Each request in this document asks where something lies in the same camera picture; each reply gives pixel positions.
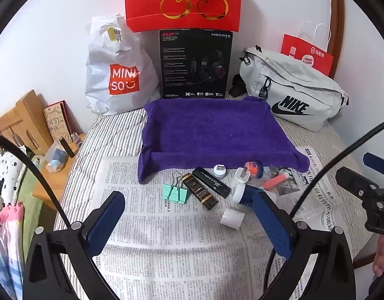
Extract wooden bedside table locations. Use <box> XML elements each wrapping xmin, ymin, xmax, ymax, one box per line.
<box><xmin>32</xmin><ymin>133</ymin><xmax>86</xmax><ymax>210</ymax></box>

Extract blue white bottle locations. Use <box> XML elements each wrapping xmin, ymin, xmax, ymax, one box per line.
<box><xmin>232</xmin><ymin>183</ymin><xmax>258</xmax><ymax>208</ymax></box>

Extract patterned book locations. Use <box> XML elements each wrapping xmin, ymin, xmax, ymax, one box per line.
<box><xmin>43</xmin><ymin>100</ymin><xmax>72</xmax><ymax>144</ymax></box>

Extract purple towel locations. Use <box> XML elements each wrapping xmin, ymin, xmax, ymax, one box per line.
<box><xmin>137</xmin><ymin>95</ymin><xmax>311</xmax><ymax>185</ymax></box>

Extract newspaper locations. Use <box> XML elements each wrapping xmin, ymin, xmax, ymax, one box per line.
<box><xmin>86</xmin><ymin>145</ymin><xmax>377</xmax><ymax>300</ymax></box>

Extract black headset box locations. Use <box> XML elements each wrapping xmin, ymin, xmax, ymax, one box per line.
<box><xmin>158</xmin><ymin>29</ymin><xmax>233</xmax><ymax>100</ymax></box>

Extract person's right hand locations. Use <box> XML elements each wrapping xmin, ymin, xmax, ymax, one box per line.
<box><xmin>373</xmin><ymin>234</ymin><xmax>384</xmax><ymax>277</ymax></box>

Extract white dotted cloth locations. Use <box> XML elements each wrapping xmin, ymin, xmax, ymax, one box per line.
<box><xmin>0</xmin><ymin>150</ymin><xmax>28</xmax><ymax>207</ymax></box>

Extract red gift bag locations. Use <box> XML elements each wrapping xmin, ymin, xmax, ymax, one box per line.
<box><xmin>124</xmin><ymin>0</ymin><xmax>243</xmax><ymax>33</ymax></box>

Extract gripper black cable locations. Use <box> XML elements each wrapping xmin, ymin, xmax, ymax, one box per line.
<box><xmin>0</xmin><ymin>131</ymin><xmax>74</xmax><ymax>229</ymax></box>
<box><xmin>289</xmin><ymin>120</ymin><xmax>384</xmax><ymax>218</ymax></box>

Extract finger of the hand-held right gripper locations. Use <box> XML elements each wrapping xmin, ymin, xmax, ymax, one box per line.
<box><xmin>363</xmin><ymin>152</ymin><xmax>384</xmax><ymax>177</ymax></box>
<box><xmin>336</xmin><ymin>166</ymin><xmax>384</xmax><ymax>201</ymax></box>

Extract grey waist bag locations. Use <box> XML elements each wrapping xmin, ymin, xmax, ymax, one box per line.
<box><xmin>239</xmin><ymin>46</ymin><xmax>349</xmax><ymax>132</ymax></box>

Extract orange lip balm jar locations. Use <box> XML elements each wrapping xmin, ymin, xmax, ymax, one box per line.
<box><xmin>245</xmin><ymin>160</ymin><xmax>264</xmax><ymax>179</ymax></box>

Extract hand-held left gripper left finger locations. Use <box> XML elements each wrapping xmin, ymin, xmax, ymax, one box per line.
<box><xmin>23</xmin><ymin>190</ymin><xmax>126</xmax><ymax>300</ymax></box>

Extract black stick with silver script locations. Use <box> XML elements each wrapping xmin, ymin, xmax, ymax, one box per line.
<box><xmin>192</xmin><ymin>166</ymin><xmax>232</xmax><ymax>198</ymax></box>

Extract clear plastic box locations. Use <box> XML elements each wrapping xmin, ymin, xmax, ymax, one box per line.
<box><xmin>44</xmin><ymin>140</ymin><xmax>69</xmax><ymax>173</ymax></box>

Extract black gold tube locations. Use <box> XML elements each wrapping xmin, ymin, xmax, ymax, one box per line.
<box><xmin>183</xmin><ymin>172</ymin><xmax>219</xmax><ymax>210</ymax></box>

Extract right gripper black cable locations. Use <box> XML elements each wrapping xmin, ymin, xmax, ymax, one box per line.
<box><xmin>289</xmin><ymin>120</ymin><xmax>384</xmax><ymax>218</ymax></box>

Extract wooden headboard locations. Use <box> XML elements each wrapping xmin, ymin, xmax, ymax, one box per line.
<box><xmin>0</xmin><ymin>90</ymin><xmax>55</xmax><ymax>157</ymax></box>

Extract black cylinder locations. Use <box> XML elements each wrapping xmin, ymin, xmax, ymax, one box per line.
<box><xmin>60</xmin><ymin>137</ymin><xmax>75</xmax><ymax>158</ymax></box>

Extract green blanket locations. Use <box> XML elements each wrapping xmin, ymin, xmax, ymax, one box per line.
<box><xmin>17</xmin><ymin>162</ymin><xmax>53</xmax><ymax>226</ymax></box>

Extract brown curved wooden frame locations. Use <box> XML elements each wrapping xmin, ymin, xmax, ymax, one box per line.
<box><xmin>329</xmin><ymin>0</ymin><xmax>346</xmax><ymax>80</ymax></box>

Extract pink tube with clear cap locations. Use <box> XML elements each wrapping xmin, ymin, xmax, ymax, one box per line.
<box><xmin>261</xmin><ymin>166</ymin><xmax>289</xmax><ymax>191</ymax></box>

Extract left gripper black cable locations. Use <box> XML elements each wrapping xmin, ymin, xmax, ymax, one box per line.
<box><xmin>0</xmin><ymin>131</ymin><xmax>74</xmax><ymax>229</ymax></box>

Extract white tape roll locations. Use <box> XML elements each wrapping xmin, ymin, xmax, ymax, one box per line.
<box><xmin>220</xmin><ymin>208</ymin><xmax>244</xmax><ymax>229</ymax></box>

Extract pink cloth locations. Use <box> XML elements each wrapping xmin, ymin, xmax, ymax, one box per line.
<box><xmin>0</xmin><ymin>201</ymin><xmax>27</xmax><ymax>300</ymax></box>

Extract white wall charger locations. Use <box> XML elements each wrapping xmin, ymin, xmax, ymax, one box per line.
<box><xmin>235</xmin><ymin>167</ymin><xmax>251</xmax><ymax>184</ymax></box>

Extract red paper bag white handles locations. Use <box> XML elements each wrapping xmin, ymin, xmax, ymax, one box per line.
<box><xmin>280</xmin><ymin>21</ymin><xmax>334</xmax><ymax>77</ymax></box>

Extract white plastic shopping bag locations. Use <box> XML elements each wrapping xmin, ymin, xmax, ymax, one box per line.
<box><xmin>85</xmin><ymin>14</ymin><xmax>163</xmax><ymax>116</ymax></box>

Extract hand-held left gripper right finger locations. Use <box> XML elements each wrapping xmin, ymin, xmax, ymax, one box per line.
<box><xmin>252</xmin><ymin>190</ymin><xmax>363</xmax><ymax>300</ymax></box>

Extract green binder clip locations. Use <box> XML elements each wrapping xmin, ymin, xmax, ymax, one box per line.
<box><xmin>171</xmin><ymin>175</ymin><xmax>190</xmax><ymax>204</ymax></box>
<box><xmin>162</xmin><ymin>172</ymin><xmax>180</xmax><ymax>201</ymax></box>

